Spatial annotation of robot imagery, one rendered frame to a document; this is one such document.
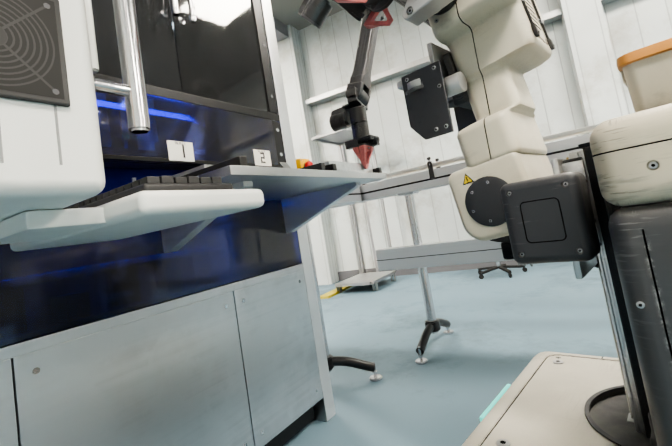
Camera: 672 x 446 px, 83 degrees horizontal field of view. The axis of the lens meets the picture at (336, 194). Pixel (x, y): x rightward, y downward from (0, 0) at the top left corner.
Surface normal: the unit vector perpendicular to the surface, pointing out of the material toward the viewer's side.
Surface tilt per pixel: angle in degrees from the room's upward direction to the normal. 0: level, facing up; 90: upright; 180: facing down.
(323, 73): 90
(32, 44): 90
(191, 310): 90
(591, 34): 90
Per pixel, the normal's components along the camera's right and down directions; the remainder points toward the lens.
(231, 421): 0.82, -0.18
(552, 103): -0.47, 0.00
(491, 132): -0.68, 0.05
